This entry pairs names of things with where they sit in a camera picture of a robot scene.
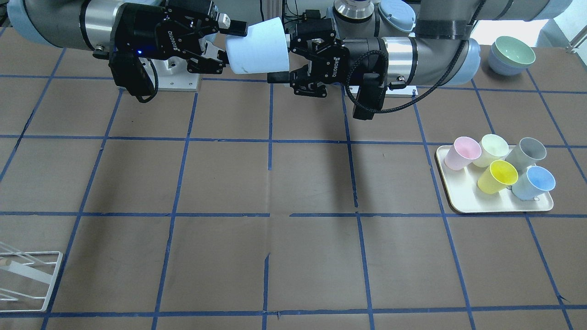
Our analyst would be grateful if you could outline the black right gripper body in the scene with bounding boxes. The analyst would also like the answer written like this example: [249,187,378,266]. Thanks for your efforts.
[114,2,216,60]

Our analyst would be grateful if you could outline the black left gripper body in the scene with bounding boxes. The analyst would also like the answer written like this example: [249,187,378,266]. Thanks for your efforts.
[316,37,385,88]

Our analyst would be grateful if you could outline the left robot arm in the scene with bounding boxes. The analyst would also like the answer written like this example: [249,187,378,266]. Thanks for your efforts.
[267,0,570,102]

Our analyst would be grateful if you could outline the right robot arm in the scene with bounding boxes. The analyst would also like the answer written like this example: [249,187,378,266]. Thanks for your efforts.
[7,0,248,74]

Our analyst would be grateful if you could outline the pink plastic cup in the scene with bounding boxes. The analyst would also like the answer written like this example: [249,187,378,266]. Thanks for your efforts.
[444,136,482,171]

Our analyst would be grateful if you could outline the pale cream plastic cup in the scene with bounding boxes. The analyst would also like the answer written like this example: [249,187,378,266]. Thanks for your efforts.
[472,134,509,168]

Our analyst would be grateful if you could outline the yellow plastic cup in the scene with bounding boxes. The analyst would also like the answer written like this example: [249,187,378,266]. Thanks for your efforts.
[476,159,519,194]

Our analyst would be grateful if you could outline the grey plastic cup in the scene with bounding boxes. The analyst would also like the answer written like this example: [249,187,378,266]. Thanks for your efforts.
[505,137,547,172]

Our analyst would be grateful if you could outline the light blue plastic cup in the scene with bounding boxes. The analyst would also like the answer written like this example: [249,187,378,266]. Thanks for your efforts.
[511,165,556,200]

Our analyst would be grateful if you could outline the green and blue stacked bowls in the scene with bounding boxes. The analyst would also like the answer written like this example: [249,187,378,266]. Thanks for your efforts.
[488,36,537,77]

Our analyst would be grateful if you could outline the cream plastic tray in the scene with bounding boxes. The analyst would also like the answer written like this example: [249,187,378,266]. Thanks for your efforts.
[435,145,554,213]

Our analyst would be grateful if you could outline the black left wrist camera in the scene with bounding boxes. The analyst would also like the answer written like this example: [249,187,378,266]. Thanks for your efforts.
[353,73,385,121]

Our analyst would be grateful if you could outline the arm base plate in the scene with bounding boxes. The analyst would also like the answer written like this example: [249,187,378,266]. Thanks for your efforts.
[137,55,200,91]
[349,85,419,98]

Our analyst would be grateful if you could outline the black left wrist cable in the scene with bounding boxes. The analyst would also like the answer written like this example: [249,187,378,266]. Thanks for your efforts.
[345,49,473,113]

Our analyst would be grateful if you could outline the white wire cup rack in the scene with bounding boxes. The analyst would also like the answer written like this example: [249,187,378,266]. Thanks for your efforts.
[1,242,64,314]

